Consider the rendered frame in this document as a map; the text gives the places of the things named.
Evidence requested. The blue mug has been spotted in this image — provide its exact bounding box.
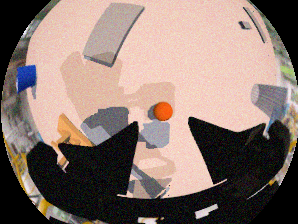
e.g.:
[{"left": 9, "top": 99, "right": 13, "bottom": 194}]
[{"left": 16, "top": 64, "right": 39, "bottom": 93}]

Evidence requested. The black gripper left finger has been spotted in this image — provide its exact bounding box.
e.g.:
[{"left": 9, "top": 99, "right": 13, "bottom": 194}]
[{"left": 57, "top": 120, "right": 138, "bottom": 196}]

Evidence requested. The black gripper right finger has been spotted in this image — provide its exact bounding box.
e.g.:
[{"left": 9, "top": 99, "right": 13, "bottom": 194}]
[{"left": 188, "top": 116, "right": 266, "bottom": 185}]

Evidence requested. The orange ball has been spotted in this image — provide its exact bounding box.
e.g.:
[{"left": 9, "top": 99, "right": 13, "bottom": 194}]
[{"left": 153, "top": 103, "right": 173, "bottom": 120}]

